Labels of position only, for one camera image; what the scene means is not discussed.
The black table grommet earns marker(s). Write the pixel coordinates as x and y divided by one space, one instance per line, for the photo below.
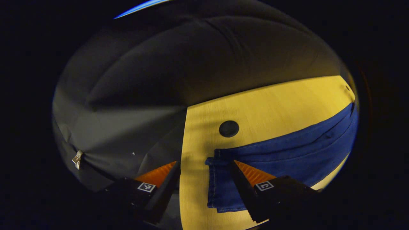
228 128

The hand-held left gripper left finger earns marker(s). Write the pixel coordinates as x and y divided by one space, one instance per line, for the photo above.
166 191

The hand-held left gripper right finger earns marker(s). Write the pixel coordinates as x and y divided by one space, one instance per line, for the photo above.
244 191

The blue jeans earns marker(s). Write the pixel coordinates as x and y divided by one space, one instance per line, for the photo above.
303 153

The silver backdrop clip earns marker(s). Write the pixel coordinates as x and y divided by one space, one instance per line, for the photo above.
77 159

